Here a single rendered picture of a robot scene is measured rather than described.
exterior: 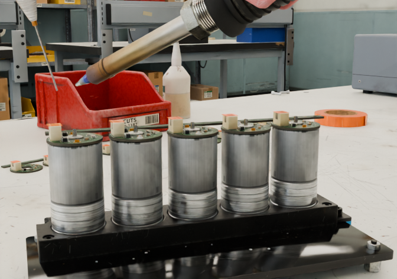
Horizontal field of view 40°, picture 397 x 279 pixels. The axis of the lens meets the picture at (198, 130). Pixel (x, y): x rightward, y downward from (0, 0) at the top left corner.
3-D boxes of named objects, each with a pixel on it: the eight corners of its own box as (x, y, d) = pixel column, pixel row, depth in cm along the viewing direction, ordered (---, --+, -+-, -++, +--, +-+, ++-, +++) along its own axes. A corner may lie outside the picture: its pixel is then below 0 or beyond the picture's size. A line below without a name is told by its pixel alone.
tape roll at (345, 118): (310, 125, 62) (310, 114, 62) (318, 117, 67) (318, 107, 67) (365, 129, 60) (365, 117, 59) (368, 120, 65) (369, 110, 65)
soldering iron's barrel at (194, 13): (87, 96, 22) (217, 27, 19) (72, 60, 22) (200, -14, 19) (108, 91, 23) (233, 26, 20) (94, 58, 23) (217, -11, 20)
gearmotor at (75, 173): (110, 249, 25) (106, 139, 24) (54, 256, 24) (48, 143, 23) (101, 230, 27) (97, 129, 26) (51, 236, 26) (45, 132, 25)
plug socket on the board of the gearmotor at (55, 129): (68, 140, 24) (67, 125, 24) (48, 141, 24) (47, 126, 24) (66, 136, 25) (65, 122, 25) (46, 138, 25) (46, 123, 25)
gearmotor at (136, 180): (169, 241, 26) (168, 135, 25) (117, 247, 25) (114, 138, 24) (156, 223, 28) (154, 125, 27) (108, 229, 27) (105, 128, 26)
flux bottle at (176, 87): (182, 114, 69) (181, 34, 67) (195, 117, 66) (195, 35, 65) (158, 116, 68) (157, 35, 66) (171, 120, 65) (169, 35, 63)
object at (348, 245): (313, 221, 32) (314, 202, 32) (394, 273, 25) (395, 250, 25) (26, 258, 27) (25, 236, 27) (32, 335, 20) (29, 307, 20)
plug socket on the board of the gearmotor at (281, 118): (293, 125, 28) (293, 112, 28) (278, 126, 27) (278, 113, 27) (286, 123, 28) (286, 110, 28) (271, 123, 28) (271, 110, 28)
